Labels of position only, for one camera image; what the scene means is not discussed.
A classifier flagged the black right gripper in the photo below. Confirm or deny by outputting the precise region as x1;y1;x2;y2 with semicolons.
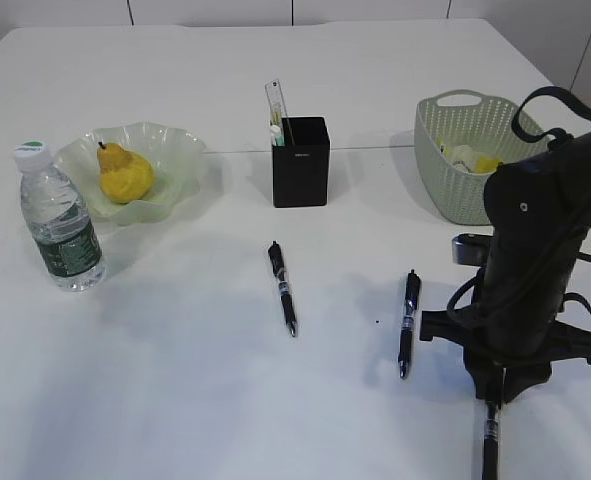
420;309;591;403

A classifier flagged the black pen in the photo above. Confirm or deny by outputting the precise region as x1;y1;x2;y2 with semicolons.
267;241;298;338
398;269;421;379
478;364;504;480

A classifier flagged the yellow white waste paper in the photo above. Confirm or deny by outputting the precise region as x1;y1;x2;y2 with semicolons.
439;143;503;175

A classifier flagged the teal utility knife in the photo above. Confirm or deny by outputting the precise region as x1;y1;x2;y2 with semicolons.
269;124;284;146

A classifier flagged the clear plastic ruler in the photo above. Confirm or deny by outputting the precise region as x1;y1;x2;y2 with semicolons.
265;79;288;146

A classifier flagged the yellow pear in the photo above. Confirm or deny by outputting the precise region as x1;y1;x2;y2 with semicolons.
96;142;155;204

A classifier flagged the clear plastic water bottle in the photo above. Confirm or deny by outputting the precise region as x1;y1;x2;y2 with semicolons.
14;140;106;292

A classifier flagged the yellow utility knife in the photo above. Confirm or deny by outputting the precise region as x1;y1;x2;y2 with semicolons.
271;102;283;128

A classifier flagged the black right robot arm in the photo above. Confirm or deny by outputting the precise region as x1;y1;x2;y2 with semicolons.
420;86;591;406

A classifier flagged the green plastic woven basket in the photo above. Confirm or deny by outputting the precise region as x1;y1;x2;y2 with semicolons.
414;90;547;225

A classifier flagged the black square pen holder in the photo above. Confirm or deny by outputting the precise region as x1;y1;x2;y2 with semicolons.
272;117;330;208

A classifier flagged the green glass wavy plate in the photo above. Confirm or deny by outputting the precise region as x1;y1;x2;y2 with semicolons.
55;122;206;226

